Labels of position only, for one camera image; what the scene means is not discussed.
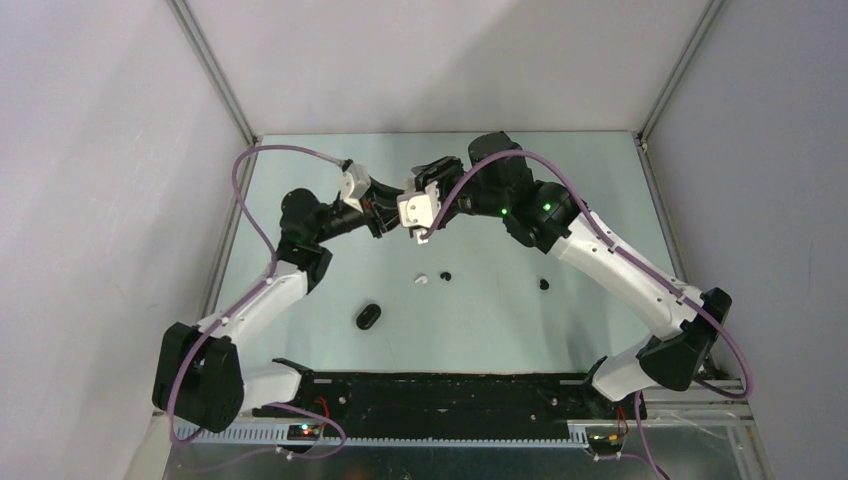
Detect black charging case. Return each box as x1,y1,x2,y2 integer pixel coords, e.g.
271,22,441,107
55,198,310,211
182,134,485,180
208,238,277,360
355,303,382,330

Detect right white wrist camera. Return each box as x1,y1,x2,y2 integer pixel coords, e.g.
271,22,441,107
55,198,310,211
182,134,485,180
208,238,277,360
397,178,441,245

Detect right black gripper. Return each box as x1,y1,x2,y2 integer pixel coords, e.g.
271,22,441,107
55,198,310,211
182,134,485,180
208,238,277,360
412,157,508,231

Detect aluminium frame rail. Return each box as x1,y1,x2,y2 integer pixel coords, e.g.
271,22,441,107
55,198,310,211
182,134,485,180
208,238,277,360
175,388,753,451

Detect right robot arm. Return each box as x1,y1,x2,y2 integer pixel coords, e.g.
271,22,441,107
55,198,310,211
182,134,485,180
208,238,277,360
397,132,732,418

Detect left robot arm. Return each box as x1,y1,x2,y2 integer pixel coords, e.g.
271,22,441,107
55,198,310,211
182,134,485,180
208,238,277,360
152,173,403,433

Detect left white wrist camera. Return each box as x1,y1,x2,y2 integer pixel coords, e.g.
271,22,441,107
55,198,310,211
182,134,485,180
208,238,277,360
339,160,371,213

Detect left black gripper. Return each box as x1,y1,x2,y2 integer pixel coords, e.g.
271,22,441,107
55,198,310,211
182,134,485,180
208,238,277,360
311,175,403,244

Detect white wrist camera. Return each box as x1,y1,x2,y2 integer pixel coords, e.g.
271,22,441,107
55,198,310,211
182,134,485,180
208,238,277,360
339,160,371,213
397,178,441,245

